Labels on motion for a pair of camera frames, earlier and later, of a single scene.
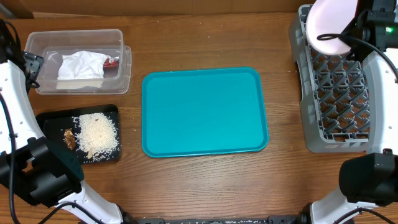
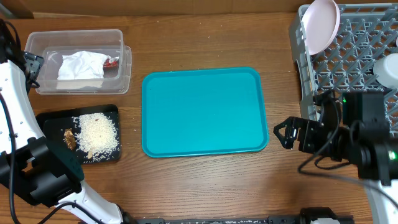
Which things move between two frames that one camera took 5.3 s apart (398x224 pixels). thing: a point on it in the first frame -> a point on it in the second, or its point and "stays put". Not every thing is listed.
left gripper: [35, 63] stays put
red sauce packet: [111, 63] stays put
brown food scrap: [70, 139] stays put
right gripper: [352, 46] -> [307, 127]
